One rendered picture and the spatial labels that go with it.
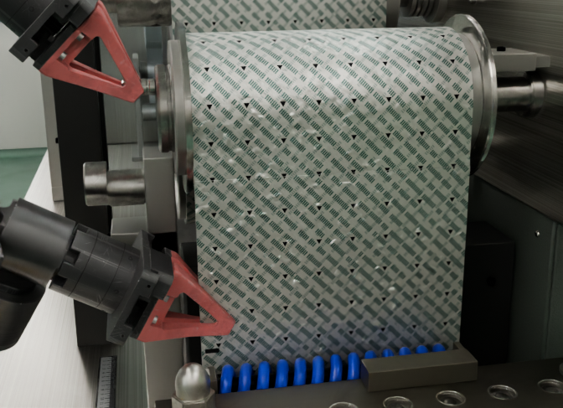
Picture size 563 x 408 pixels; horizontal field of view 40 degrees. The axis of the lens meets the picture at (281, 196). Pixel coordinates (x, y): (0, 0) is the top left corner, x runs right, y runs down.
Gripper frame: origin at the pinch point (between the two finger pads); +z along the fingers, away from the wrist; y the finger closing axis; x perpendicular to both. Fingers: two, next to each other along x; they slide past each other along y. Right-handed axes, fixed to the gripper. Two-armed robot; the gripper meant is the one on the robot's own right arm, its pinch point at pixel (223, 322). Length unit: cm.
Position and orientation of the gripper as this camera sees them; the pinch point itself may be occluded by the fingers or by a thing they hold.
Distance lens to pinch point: 67.1
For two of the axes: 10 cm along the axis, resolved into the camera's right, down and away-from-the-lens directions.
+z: 8.6, 4.2, 2.9
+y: 1.9, 2.8, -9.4
